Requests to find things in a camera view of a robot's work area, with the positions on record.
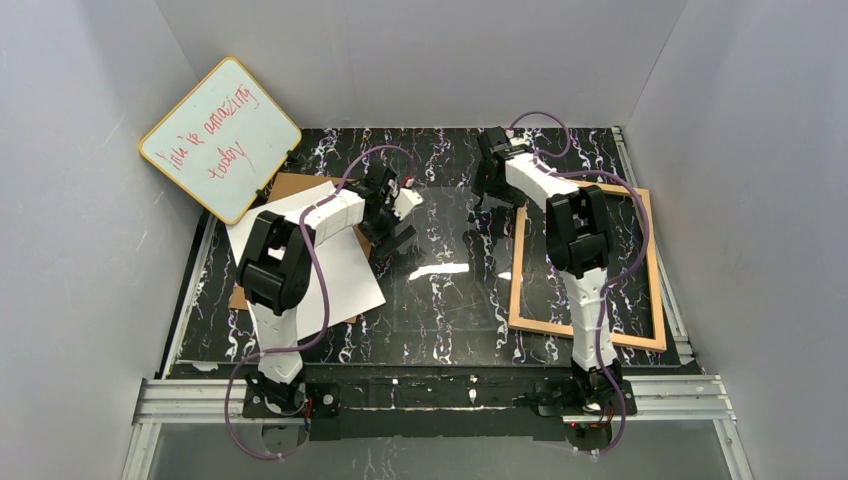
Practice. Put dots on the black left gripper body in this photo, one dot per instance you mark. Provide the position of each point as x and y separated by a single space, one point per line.
389 229

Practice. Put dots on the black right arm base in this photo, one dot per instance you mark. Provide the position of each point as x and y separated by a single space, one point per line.
556 398

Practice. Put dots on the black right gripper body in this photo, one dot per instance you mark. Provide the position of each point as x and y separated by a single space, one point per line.
486 201

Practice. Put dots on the aluminium mounting rail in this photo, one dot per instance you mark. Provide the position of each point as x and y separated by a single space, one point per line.
686 397

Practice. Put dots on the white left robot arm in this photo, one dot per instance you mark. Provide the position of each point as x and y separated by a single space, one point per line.
301 266

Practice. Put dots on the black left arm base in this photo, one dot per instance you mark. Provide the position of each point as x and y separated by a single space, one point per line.
266 399

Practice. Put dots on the brown frame backing board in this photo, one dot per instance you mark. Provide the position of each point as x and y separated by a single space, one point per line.
291 185

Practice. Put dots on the wooden picture frame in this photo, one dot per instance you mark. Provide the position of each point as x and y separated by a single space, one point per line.
657 343

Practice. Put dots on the yellow-edged whiteboard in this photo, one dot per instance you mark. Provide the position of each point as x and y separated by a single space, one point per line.
223 142

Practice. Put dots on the printed colour photo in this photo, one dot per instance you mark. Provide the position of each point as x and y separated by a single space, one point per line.
344 278

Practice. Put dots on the clear frame glass sheet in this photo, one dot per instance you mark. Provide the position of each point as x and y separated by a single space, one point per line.
453 275

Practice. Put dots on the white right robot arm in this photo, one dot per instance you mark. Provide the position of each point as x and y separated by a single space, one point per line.
577 235

